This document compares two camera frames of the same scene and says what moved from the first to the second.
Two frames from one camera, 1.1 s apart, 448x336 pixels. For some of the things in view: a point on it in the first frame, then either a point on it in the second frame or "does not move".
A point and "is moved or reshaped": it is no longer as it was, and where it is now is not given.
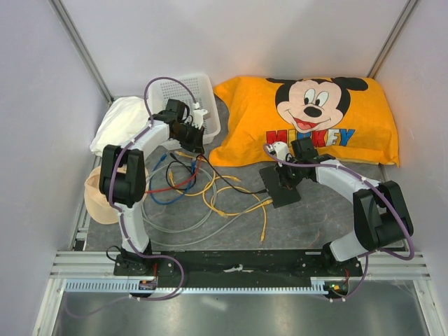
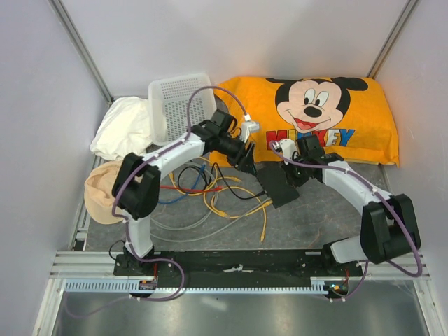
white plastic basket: [201, 88] does not move
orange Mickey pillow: [343, 117] does not move
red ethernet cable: [181, 183] is moved or reshaped
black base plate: [238, 268] does not move
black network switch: [279, 194] does not move
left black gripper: [196, 145] -> [243, 159]
